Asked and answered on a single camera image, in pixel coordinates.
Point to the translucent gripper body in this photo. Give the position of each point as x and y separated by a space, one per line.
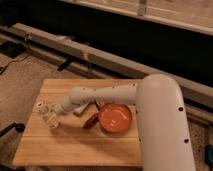
52 115

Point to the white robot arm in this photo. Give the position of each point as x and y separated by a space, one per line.
165 143

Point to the white mug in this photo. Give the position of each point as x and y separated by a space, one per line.
79 111

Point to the wooden table board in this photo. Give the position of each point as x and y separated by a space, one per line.
71 145

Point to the brown oval snack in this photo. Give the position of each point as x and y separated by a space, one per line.
91 122

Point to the orange bowl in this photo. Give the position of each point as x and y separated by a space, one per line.
115 118

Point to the blue object at right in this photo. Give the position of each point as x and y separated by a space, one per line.
209 155

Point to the black handle at left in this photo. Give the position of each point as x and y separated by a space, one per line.
19 127

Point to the long metal rail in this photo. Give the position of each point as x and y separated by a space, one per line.
193 91

